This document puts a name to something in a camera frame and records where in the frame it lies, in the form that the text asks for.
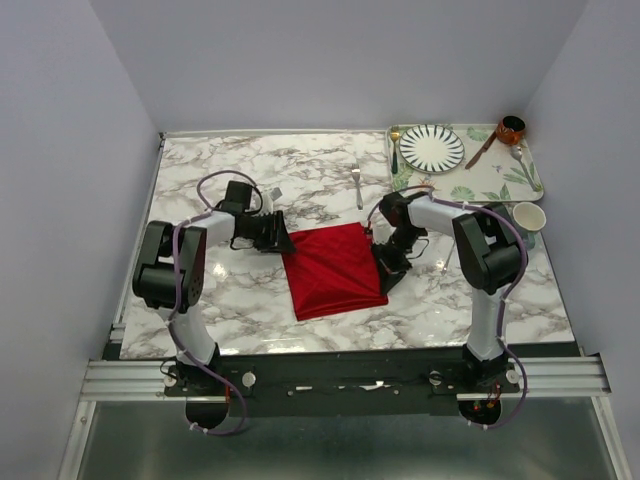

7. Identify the floral serving tray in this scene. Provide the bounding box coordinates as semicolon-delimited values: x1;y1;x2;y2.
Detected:
385;124;544;204

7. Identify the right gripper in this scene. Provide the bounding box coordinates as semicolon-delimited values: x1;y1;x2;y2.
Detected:
370;226;424;296

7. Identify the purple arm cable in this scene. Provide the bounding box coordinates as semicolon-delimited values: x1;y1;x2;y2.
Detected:
164;170;264;437
367;185;530;431

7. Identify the aluminium frame rail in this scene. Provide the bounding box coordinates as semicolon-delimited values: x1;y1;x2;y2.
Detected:
80;356;611;402

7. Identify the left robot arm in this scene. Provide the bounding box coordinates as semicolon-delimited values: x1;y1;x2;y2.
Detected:
132;181;296;395

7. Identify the grey white mug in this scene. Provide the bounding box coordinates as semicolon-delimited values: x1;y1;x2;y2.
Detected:
512;202;547;251

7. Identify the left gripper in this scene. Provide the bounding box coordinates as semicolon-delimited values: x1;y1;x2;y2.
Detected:
242;209;297;254

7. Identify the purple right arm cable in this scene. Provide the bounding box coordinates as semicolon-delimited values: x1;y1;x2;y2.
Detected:
367;185;530;431

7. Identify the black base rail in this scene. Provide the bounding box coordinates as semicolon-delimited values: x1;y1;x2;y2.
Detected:
164;347;520;418

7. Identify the striped white plate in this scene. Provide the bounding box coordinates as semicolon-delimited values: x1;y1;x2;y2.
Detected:
398;125;465;174

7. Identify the gold fork green handle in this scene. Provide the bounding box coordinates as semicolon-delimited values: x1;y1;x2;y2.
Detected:
390;125;401;175

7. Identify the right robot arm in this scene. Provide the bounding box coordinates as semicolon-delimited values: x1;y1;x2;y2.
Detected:
371;192;528;392

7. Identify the silver fork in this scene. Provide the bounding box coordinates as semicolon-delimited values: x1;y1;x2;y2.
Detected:
351;163;364;211

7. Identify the orange black cup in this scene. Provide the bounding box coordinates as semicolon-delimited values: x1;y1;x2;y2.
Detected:
495;115;526;146

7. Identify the silver spoon on table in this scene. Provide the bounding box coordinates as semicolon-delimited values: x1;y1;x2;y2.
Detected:
441;243;456;275

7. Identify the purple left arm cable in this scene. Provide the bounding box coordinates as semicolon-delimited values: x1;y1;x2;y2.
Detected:
164;170;264;437

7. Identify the brown handled knife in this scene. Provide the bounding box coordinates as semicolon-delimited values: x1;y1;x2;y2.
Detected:
465;132;496;170

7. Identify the red cloth napkin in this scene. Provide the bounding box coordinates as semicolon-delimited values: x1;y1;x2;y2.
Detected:
282;223;388;321

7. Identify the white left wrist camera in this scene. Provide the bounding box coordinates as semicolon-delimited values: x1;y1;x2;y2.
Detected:
255;187;282;214

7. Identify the silver spoon on tray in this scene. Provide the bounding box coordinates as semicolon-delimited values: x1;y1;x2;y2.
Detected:
510;145;533;184

